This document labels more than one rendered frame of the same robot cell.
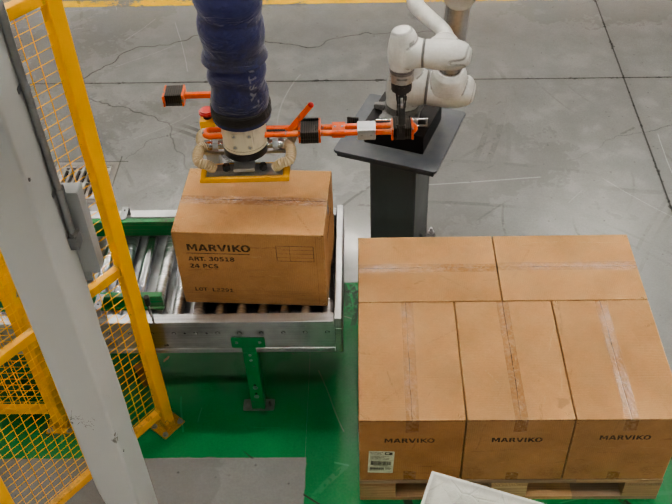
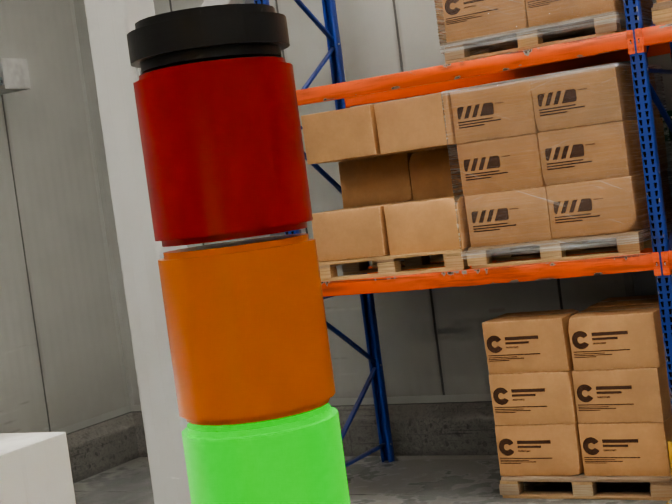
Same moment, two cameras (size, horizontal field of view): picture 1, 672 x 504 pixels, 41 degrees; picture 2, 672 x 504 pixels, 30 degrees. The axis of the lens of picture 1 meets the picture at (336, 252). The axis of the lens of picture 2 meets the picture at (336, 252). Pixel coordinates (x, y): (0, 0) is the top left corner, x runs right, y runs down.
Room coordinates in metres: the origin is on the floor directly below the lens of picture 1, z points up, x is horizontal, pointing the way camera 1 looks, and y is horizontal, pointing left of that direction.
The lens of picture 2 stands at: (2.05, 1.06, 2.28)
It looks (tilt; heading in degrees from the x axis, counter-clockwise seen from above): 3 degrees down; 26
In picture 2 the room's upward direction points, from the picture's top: 7 degrees counter-clockwise
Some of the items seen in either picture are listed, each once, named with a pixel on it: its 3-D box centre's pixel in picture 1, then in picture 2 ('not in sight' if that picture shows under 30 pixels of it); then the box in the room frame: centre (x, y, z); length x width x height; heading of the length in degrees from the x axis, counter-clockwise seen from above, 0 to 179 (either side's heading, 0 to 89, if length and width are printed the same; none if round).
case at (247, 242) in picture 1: (258, 236); not in sight; (2.76, 0.32, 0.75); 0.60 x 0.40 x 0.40; 84
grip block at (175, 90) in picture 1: (174, 95); not in sight; (3.05, 0.62, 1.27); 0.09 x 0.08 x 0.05; 178
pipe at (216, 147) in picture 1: (245, 145); not in sight; (2.78, 0.33, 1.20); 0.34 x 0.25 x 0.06; 88
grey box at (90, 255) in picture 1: (56, 228); not in sight; (1.87, 0.78, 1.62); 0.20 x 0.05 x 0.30; 87
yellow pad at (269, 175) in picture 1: (245, 169); not in sight; (2.69, 0.33, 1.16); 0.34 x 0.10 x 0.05; 88
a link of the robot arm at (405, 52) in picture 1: (406, 47); not in sight; (2.76, -0.28, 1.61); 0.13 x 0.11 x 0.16; 78
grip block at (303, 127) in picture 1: (309, 130); not in sight; (2.77, 0.08, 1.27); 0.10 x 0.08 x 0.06; 178
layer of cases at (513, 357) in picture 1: (500, 350); not in sight; (2.42, -0.68, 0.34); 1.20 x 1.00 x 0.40; 87
